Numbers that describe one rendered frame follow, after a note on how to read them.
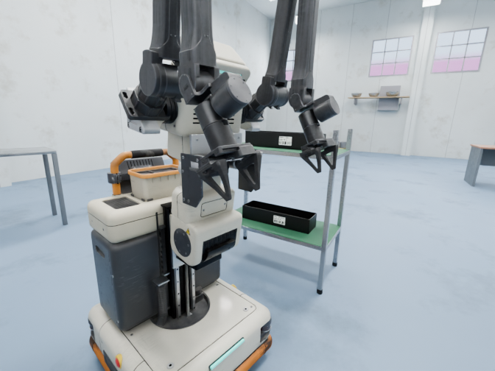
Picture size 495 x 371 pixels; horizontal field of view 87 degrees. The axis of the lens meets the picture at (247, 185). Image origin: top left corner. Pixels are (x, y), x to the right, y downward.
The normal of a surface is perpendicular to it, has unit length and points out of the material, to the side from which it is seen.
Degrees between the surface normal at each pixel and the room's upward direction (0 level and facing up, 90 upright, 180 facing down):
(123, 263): 90
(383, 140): 90
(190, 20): 91
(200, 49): 87
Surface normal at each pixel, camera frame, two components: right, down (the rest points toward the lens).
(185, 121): 0.73, 0.32
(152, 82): -0.66, 0.18
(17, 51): 0.86, 0.15
